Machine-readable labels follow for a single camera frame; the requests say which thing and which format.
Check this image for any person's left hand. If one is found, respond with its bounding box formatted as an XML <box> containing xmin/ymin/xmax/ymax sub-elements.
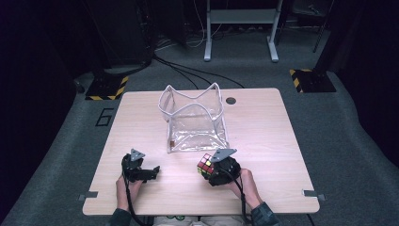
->
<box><xmin>115</xmin><ymin>175</ymin><xmax>144</xmax><ymax>212</ymax></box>

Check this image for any white metal desk frame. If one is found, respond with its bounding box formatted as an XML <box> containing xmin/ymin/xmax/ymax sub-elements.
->
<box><xmin>203</xmin><ymin>0</ymin><xmax>284</xmax><ymax>63</ymax></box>

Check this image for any multicoloured puzzle cube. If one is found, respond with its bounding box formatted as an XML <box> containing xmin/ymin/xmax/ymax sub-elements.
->
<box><xmin>197</xmin><ymin>153</ymin><xmax>215</xmax><ymax>177</ymax></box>

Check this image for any thin black floor cable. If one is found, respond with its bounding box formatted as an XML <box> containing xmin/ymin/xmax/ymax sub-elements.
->
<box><xmin>155</xmin><ymin>58</ymin><xmax>212</xmax><ymax>90</ymax></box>

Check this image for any black stand pole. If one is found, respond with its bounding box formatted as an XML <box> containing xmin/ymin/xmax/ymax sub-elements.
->
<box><xmin>313</xmin><ymin>0</ymin><xmax>350</xmax><ymax>73</ymax></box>

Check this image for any grey tape strip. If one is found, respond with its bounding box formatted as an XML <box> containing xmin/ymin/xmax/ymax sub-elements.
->
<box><xmin>77</xmin><ymin>190</ymin><xmax>100</xmax><ymax>202</ymax></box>
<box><xmin>301</xmin><ymin>188</ymin><xmax>327</xmax><ymax>202</ymax></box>

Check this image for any clear plastic bag white trim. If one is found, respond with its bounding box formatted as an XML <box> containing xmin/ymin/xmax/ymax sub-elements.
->
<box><xmin>157</xmin><ymin>82</ymin><xmax>231</xmax><ymax>154</ymax></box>

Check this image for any thick black floor cable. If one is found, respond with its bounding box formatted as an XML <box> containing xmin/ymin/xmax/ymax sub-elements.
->
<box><xmin>152</xmin><ymin>55</ymin><xmax>245</xmax><ymax>89</ymax></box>

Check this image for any black equipment rack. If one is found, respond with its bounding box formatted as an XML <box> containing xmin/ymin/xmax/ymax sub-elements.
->
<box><xmin>84</xmin><ymin>0</ymin><xmax>155</xmax><ymax>71</ymax></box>

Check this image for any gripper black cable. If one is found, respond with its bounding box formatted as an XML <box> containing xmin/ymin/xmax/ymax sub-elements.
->
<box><xmin>122</xmin><ymin>173</ymin><xmax>149</xmax><ymax>226</ymax></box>
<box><xmin>219</xmin><ymin>169</ymin><xmax>253</xmax><ymax>226</ymax></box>

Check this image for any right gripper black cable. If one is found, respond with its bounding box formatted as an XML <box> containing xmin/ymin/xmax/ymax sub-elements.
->
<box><xmin>219</xmin><ymin>169</ymin><xmax>253</xmax><ymax>226</ymax></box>

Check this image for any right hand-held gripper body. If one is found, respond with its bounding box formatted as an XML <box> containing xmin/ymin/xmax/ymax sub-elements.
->
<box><xmin>206</xmin><ymin>148</ymin><xmax>242</xmax><ymax>187</ymax></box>

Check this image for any person's right hand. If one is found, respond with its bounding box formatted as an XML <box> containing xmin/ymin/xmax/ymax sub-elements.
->
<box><xmin>225</xmin><ymin>169</ymin><xmax>263</xmax><ymax>210</ymax></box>

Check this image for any black stand base striped edge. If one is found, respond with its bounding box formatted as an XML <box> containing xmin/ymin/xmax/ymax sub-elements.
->
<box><xmin>289</xmin><ymin>68</ymin><xmax>337</xmax><ymax>94</ymax></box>
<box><xmin>85</xmin><ymin>73</ymin><xmax>130</xmax><ymax>102</ymax></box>

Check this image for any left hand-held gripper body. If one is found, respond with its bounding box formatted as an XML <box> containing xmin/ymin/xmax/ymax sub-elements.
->
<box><xmin>121</xmin><ymin>148</ymin><xmax>149</xmax><ymax>184</ymax></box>

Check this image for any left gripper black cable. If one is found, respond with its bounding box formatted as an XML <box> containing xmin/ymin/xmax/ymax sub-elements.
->
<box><xmin>122</xmin><ymin>173</ymin><xmax>149</xmax><ymax>226</ymax></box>

